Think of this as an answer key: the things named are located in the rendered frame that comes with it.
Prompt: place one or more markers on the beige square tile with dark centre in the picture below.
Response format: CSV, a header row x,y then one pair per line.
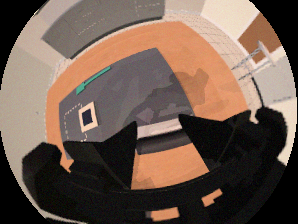
x,y
88,117

